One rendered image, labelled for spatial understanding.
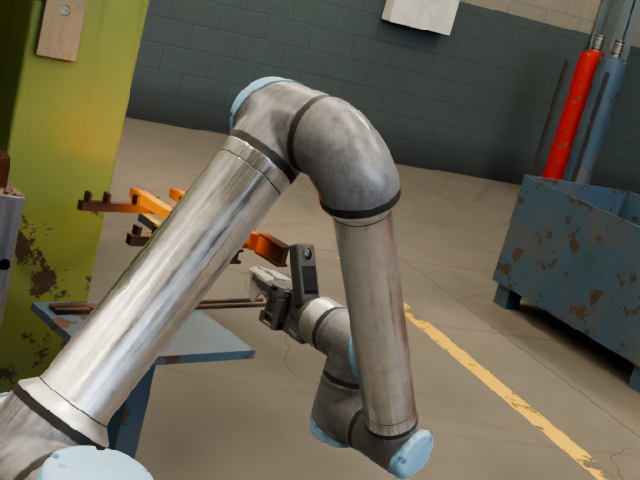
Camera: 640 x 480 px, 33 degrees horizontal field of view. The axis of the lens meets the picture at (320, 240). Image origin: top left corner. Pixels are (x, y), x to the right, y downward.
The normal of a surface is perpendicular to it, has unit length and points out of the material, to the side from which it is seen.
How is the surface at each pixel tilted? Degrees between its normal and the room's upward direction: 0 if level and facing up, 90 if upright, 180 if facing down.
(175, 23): 90
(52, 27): 90
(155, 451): 0
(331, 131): 62
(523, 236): 90
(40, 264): 90
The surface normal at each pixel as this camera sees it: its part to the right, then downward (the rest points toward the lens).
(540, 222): -0.84, -0.08
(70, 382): -0.11, -0.30
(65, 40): 0.50, 0.34
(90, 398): 0.36, 0.05
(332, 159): -0.24, 0.15
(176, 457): 0.25, -0.94
